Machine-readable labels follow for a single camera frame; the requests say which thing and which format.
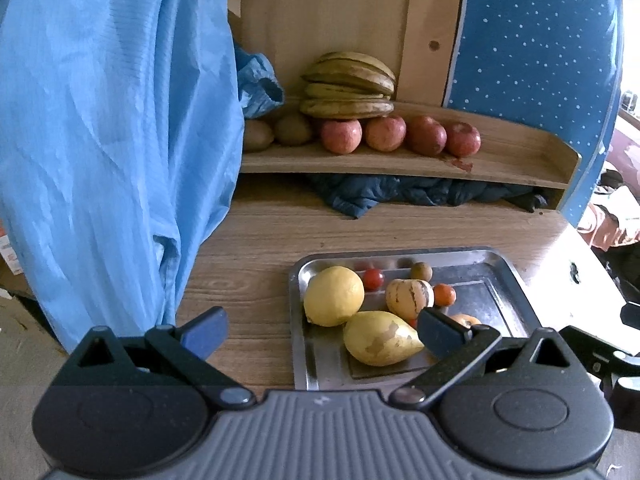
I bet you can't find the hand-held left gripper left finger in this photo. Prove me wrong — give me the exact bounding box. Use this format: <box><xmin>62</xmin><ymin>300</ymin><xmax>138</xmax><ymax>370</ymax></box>
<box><xmin>65</xmin><ymin>306</ymin><xmax>253</xmax><ymax>409</ymax></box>

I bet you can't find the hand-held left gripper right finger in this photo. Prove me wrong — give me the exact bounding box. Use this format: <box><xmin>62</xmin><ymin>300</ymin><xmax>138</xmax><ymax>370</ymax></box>
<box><xmin>389</xmin><ymin>306</ymin><xmax>583</xmax><ymax>407</ymax></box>

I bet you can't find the beige striped melon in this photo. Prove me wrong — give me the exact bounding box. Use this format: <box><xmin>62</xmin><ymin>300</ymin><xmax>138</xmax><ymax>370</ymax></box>
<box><xmin>385</xmin><ymin>279</ymin><xmax>436</xmax><ymax>322</ymax></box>

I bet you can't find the yellow mango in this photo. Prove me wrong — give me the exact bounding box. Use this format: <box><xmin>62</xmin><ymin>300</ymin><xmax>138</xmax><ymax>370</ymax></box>
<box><xmin>343</xmin><ymin>311</ymin><xmax>426</xmax><ymax>367</ymax></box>

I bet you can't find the metal tray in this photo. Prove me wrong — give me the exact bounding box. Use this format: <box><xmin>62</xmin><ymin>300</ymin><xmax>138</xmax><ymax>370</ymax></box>
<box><xmin>288</xmin><ymin>246</ymin><xmax>543</xmax><ymax>392</ymax></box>

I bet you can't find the round yellow lemon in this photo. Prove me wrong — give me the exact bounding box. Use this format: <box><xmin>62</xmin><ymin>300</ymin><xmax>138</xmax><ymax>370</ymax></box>
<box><xmin>303</xmin><ymin>266</ymin><xmax>366</xmax><ymax>327</ymax></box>

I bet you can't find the pink cloth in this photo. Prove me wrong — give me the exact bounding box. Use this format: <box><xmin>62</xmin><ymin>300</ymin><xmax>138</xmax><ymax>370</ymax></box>
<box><xmin>577</xmin><ymin>170</ymin><xmax>640</xmax><ymax>251</ymax></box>

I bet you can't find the dark blue cloth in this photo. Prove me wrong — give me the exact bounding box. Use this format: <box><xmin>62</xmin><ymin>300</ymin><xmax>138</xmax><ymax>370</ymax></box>
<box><xmin>307</xmin><ymin>174</ymin><xmax>548</xmax><ymax>219</ymax></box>

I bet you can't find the curved wooden shelf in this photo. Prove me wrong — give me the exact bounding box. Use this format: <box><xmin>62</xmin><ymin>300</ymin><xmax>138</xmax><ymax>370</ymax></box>
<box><xmin>240</xmin><ymin>100</ymin><xmax>583</xmax><ymax>191</ymax></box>

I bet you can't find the red apple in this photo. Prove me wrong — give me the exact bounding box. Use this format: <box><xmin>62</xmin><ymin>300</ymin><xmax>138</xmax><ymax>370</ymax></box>
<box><xmin>320</xmin><ymin>119</ymin><xmax>363</xmax><ymax>155</ymax></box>
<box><xmin>364</xmin><ymin>115</ymin><xmax>407</xmax><ymax>152</ymax></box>
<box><xmin>445</xmin><ymin>121</ymin><xmax>482</xmax><ymax>158</ymax></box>
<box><xmin>405</xmin><ymin>115</ymin><xmax>448</xmax><ymax>157</ymax></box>

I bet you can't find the brown kiwi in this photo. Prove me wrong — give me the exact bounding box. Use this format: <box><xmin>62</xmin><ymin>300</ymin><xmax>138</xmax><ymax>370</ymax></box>
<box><xmin>242</xmin><ymin>119</ymin><xmax>275</xmax><ymax>152</ymax></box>
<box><xmin>273</xmin><ymin>112</ymin><xmax>315</xmax><ymax>147</ymax></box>

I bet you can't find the light blue cloth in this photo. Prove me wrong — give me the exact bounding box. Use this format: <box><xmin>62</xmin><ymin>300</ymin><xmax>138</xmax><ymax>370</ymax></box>
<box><xmin>0</xmin><ymin>0</ymin><xmax>246</xmax><ymax>353</ymax></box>

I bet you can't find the crumpled blue plastic bag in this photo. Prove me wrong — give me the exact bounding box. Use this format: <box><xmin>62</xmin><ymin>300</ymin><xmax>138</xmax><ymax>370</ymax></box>
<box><xmin>234</xmin><ymin>47</ymin><xmax>286</xmax><ymax>121</ymax></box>

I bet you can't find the bunch of bananas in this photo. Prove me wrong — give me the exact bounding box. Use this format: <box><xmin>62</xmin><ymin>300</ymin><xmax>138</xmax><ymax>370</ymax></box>
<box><xmin>299</xmin><ymin>51</ymin><xmax>397</xmax><ymax>121</ymax></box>

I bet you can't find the blue white-dotted cloth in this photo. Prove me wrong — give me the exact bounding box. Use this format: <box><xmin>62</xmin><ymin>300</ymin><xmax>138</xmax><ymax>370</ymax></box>
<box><xmin>440</xmin><ymin>0</ymin><xmax>626</xmax><ymax>233</ymax></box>

